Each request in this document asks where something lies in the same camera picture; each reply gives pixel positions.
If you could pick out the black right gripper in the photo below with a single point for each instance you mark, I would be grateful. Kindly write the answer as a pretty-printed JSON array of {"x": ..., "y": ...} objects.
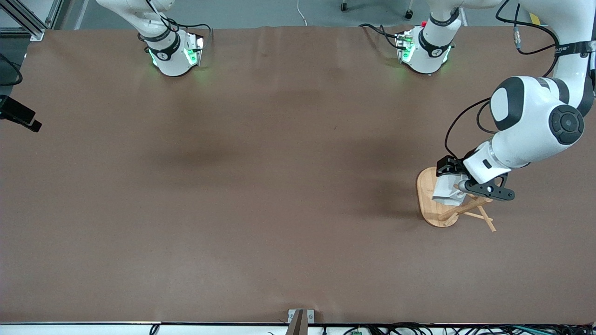
[{"x": 16, "y": 110}]

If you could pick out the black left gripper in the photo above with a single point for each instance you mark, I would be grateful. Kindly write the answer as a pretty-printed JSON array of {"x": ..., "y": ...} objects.
[{"x": 452, "y": 164}]

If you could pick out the white faceted cup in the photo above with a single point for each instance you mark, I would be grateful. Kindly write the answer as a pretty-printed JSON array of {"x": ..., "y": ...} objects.
[{"x": 444, "y": 193}]

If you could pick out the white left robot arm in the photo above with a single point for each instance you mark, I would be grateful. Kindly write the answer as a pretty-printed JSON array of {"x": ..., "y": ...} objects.
[{"x": 531, "y": 121}]

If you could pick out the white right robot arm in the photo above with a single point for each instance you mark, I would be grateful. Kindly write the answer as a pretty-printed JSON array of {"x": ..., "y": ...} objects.
[{"x": 170, "y": 60}]

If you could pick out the wooden cup rack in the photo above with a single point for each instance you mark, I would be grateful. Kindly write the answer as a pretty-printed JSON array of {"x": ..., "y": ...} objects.
[{"x": 430, "y": 204}]

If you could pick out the brown table cover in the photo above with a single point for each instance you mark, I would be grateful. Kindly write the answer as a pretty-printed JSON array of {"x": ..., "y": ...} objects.
[{"x": 298, "y": 209}]

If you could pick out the aluminium frame post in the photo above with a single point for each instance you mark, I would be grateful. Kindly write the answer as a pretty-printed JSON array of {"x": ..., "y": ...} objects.
[{"x": 28, "y": 21}]

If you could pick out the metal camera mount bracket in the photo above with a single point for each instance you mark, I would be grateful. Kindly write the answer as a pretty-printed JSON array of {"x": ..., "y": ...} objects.
[{"x": 300, "y": 318}]

